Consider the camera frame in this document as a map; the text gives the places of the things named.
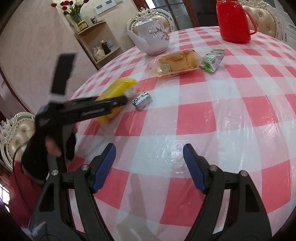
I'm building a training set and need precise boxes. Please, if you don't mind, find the black gloved left hand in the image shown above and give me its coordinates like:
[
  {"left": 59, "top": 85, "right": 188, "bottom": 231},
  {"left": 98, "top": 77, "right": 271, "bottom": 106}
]
[{"left": 15, "top": 126, "right": 77, "bottom": 185}]

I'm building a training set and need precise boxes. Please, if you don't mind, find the yellow snack packet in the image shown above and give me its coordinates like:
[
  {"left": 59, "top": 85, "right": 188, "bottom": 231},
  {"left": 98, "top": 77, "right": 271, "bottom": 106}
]
[{"left": 96, "top": 78, "right": 138, "bottom": 125}]

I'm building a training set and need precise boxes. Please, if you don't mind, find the beige tufted chair near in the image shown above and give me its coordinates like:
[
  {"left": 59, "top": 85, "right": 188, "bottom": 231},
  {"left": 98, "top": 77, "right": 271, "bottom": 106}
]
[{"left": 1, "top": 112, "right": 35, "bottom": 171}]

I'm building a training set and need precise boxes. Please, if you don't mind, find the beige tufted chair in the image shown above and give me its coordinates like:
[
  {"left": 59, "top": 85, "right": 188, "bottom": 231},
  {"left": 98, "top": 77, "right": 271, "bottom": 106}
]
[
  {"left": 238, "top": 0, "right": 282, "bottom": 41},
  {"left": 126, "top": 7, "right": 176, "bottom": 34},
  {"left": 1, "top": 112, "right": 35, "bottom": 171}
]

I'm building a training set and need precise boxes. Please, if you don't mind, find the small blue white candy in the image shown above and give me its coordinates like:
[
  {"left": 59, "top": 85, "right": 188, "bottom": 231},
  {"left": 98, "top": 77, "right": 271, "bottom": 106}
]
[{"left": 132, "top": 92, "right": 152, "bottom": 109}]

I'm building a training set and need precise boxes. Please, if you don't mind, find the wooden corner shelf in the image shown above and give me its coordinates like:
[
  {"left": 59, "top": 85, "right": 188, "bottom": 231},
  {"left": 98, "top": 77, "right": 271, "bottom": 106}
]
[{"left": 75, "top": 21, "right": 123, "bottom": 70}]

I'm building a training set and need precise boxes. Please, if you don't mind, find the yellow jar on shelf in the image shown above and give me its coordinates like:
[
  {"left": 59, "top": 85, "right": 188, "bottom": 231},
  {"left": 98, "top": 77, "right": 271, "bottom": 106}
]
[{"left": 77, "top": 20, "right": 88, "bottom": 32}]

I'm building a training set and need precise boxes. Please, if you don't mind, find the tulip flower vase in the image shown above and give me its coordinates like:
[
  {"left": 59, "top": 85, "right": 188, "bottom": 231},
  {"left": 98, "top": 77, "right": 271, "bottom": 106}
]
[{"left": 51, "top": 0, "right": 89, "bottom": 24}]

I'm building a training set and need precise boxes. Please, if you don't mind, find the orange bread snack packet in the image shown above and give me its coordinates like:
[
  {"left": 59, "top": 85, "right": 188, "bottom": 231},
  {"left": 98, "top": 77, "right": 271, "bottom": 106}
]
[{"left": 149, "top": 49, "right": 202, "bottom": 78}]

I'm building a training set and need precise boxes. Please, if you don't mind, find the white floral teapot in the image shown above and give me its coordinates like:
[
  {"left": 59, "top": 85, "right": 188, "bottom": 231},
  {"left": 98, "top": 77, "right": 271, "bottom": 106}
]
[{"left": 126, "top": 16, "right": 170, "bottom": 56}]

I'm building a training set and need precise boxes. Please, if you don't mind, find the red white checkered tablecloth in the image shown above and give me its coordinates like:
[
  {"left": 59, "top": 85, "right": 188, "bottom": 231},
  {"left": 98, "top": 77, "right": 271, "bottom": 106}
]
[{"left": 70, "top": 27, "right": 295, "bottom": 240}]

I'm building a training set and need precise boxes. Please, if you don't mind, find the beige tufted chair middle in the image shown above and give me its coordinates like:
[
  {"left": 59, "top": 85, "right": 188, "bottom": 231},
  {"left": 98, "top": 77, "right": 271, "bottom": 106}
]
[{"left": 126, "top": 7, "right": 176, "bottom": 34}]

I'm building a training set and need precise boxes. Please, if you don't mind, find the green white snack packet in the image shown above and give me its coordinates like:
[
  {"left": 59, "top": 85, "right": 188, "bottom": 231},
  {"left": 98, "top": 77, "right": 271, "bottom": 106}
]
[{"left": 199, "top": 49, "right": 225, "bottom": 73}]

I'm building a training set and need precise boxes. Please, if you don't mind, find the red thermos jug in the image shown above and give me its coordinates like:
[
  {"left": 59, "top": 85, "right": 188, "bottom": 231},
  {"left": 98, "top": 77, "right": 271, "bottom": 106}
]
[{"left": 216, "top": 1, "right": 258, "bottom": 44}]

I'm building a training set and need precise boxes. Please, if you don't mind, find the white cabinet with drawers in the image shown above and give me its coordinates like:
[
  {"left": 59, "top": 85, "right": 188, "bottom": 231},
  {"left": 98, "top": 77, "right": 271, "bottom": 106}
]
[{"left": 275, "top": 1, "right": 296, "bottom": 50}]

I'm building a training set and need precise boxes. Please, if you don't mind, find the beige tufted chair far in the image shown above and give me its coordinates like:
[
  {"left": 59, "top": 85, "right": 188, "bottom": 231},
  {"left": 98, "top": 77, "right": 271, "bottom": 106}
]
[{"left": 238, "top": 0, "right": 282, "bottom": 41}]

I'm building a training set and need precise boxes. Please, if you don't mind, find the wall thermostat panel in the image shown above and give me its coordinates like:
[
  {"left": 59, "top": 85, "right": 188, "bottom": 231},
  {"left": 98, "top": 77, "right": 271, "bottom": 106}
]
[{"left": 94, "top": 0, "right": 123, "bottom": 15}]

